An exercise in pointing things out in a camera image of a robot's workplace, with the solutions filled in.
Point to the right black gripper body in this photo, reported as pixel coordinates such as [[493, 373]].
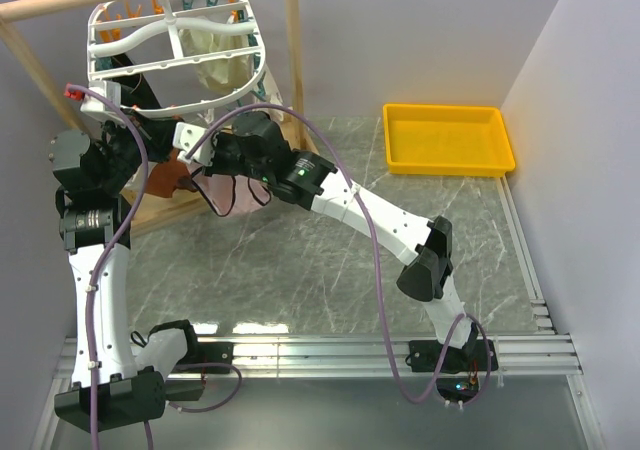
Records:
[[228, 160]]

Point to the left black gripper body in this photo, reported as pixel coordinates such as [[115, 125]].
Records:
[[124, 155]]

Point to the pink underwear navy trim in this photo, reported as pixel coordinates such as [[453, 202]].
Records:
[[229, 195]]

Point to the white clip hanger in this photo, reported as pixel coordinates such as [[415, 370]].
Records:
[[124, 41]]

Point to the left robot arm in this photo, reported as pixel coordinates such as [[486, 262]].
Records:
[[112, 384]]

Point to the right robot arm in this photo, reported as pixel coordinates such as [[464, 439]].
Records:
[[423, 246]]

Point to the white beige underwear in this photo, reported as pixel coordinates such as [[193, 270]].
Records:
[[273, 96]]

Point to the black underwear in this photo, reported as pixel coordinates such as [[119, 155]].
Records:
[[136, 91]]

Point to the pale green underwear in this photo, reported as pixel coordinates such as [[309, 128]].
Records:
[[220, 76]]

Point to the wooden drying rack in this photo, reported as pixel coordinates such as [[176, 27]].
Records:
[[18, 10]]

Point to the teal clothes peg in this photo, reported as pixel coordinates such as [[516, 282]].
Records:
[[259, 92]]

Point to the yellow plastic tray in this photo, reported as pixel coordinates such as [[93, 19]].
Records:
[[446, 140]]

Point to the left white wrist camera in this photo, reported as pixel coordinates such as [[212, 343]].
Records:
[[98, 99]]

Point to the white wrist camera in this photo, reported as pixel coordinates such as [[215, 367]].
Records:
[[98, 99], [195, 145]]

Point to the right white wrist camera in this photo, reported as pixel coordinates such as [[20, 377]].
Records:
[[195, 145]]

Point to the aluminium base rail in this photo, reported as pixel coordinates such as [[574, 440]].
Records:
[[336, 392]]

